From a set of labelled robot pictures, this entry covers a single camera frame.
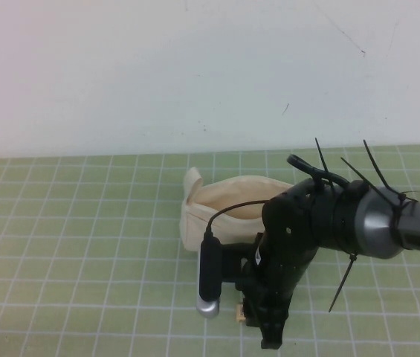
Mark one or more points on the green white-grid table mat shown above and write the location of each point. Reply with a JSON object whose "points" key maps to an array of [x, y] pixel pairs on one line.
{"points": [[83, 260]]}

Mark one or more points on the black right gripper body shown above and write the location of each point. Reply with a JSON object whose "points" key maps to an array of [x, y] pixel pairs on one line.
{"points": [[287, 238]]}

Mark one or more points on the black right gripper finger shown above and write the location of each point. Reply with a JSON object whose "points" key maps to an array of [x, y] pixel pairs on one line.
{"points": [[273, 334], [251, 310]]}

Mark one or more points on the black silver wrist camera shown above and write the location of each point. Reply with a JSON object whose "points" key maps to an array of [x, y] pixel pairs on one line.
{"points": [[209, 267]]}

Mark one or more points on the black zip tie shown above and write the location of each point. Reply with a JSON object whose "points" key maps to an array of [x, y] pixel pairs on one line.
{"points": [[343, 282], [378, 167], [323, 160], [352, 168]]}

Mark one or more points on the cream canvas pencil case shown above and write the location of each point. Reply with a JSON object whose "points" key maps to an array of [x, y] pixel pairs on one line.
{"points": [[194, 232]]}

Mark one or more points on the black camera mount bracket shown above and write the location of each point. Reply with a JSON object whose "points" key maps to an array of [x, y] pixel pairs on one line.
{"points": [[232, 264]]}

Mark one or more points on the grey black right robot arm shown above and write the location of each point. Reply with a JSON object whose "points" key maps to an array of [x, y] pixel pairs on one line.
{"points": [[380, 223]]}

